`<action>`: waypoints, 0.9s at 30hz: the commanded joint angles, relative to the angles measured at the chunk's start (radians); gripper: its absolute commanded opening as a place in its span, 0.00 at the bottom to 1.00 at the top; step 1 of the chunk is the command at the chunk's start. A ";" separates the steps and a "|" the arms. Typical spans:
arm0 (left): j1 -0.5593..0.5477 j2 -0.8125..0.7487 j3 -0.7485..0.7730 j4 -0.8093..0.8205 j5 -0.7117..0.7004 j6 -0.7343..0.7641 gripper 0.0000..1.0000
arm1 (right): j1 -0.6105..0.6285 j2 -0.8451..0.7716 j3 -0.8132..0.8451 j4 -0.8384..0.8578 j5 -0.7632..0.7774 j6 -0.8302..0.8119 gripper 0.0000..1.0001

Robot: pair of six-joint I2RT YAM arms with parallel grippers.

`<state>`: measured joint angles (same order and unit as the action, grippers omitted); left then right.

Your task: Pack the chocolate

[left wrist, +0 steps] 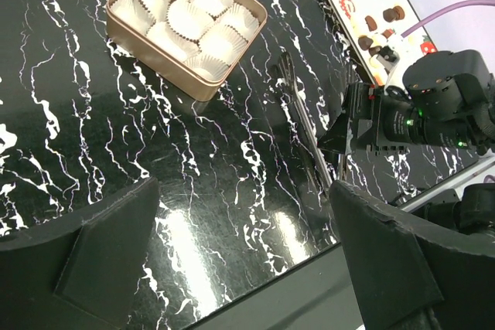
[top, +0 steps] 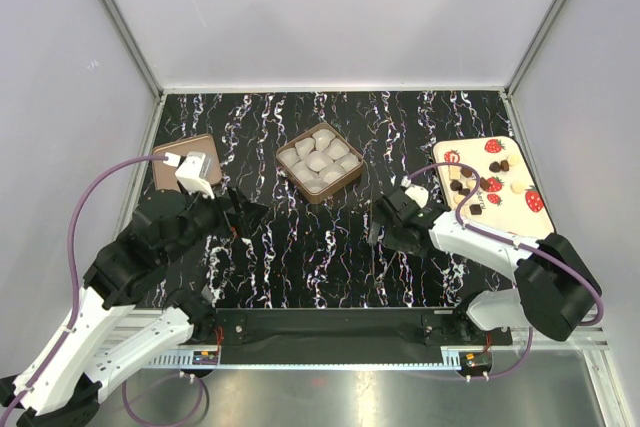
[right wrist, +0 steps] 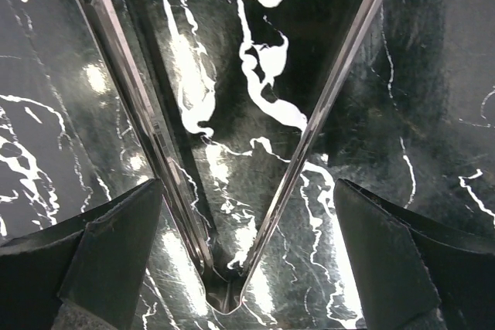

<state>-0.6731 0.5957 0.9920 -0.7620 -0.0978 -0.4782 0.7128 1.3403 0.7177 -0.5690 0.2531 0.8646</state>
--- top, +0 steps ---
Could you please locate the brown tin lid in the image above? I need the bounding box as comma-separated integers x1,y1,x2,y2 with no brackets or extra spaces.
152,134,222,191

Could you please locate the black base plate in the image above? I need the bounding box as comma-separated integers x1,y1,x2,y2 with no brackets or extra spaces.
186,307,512,369

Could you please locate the white paper cup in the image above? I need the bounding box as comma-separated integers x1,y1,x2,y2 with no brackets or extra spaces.
323,138,350,161

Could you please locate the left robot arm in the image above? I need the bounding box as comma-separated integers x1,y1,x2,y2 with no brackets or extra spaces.
1,188,268,426

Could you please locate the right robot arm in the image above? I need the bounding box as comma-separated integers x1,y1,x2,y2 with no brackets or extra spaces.
369,186,602,344

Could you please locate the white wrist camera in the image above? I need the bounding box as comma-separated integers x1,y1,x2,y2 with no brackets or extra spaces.
163,151,214,198
400,177,430,209

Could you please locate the white cable duct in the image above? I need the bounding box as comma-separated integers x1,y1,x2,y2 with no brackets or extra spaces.
145,347,220,370

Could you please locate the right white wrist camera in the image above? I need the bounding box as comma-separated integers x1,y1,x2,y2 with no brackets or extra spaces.
400,177,430,209

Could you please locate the strawberry pattern tray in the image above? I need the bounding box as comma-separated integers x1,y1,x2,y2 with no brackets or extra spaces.
433,136,555,239

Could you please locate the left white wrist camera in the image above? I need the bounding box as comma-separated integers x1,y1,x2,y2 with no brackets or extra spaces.
163,151,214,198

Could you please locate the white round chocolate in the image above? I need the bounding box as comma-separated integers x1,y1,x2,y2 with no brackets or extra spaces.
511,182,526,194

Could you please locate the brown tin box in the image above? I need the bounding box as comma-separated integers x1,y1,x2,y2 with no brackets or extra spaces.
276,122,365,205

